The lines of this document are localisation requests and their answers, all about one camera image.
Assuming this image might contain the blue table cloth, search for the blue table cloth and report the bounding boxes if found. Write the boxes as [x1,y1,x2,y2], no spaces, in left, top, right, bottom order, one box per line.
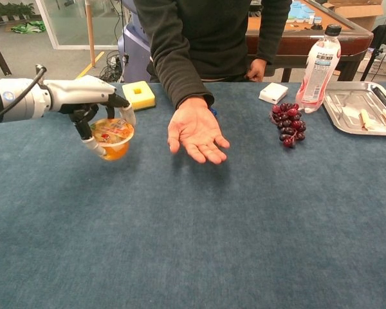
[0,81,386,309]

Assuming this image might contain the person's left hand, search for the person's left hand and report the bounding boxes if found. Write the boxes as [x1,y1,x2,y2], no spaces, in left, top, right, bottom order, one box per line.
[246,58,268,83]

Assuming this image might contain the red grape bunch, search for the red grape bunch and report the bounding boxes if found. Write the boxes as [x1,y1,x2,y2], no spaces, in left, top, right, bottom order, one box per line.
[269,102,307,149]

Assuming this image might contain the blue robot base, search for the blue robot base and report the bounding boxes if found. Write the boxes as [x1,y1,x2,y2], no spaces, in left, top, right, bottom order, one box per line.
[117,0,154,83]

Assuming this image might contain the white plastic basket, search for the white plastic basket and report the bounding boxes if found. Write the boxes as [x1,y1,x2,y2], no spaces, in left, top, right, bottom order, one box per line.
[356,57,386,75]

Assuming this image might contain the person's left forearm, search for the person's left forearm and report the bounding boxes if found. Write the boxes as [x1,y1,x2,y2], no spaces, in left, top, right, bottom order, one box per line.
[256,0,293,65]

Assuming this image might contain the person's right forearm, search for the person's right forearm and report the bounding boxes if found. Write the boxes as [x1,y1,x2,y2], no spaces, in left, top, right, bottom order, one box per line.
[149,32,215,110]

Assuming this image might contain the metal tray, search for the metal tray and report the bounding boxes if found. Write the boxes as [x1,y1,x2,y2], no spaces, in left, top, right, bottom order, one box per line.
[322,81,386,137]

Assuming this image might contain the small white box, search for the small white box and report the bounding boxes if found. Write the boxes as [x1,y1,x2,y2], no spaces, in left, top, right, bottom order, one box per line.
[258,82,290,106]

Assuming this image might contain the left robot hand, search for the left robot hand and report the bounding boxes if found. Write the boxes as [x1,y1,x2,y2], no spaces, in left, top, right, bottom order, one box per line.
[43,75,138,159]

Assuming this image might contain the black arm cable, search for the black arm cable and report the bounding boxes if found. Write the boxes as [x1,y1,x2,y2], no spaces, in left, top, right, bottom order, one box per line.
[0,64,48,120]

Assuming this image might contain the black floor cable bundle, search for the black floor cable bundle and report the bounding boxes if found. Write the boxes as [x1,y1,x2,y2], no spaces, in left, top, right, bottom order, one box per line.
[99,51,129,83]

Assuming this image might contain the yellow sponge block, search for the yellow sponge block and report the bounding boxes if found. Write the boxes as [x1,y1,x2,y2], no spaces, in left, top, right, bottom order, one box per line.
[121,80,156,112]

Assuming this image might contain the person's torso black sweater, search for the person's torso black sweater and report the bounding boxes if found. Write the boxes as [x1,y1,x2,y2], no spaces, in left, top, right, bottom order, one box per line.
[133,0,293,83]

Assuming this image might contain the potted green plants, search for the potted green plants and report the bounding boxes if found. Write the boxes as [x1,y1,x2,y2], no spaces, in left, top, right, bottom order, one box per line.
[0,2,35,23]

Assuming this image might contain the green cloth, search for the green cloth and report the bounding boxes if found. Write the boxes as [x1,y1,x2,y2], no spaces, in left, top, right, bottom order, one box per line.
[11,21,48,34]

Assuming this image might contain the black tripod stand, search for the black tripod stand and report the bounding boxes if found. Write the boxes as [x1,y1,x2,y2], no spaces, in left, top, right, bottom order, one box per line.
[360,0,386,81]

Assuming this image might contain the brown wooden table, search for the brown wooden table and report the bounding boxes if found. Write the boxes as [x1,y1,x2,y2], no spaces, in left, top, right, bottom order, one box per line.
[246,0,374,83]

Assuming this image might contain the person's right hand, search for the person's right hand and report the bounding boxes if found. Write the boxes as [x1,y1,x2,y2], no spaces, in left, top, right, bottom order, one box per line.
[167,96,231,165]

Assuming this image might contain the wooden pole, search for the wooden pole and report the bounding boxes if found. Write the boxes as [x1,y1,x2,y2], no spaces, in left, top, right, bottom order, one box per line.
[85,0,97,68]

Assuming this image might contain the cardboard box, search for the cardboard box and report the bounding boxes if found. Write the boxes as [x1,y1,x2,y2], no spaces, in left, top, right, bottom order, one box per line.
[327,0,385,32]

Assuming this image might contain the clear pink drink bottle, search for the clear pink drink bottle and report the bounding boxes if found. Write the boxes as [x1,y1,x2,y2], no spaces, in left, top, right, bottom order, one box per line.
[295,24,342,114]

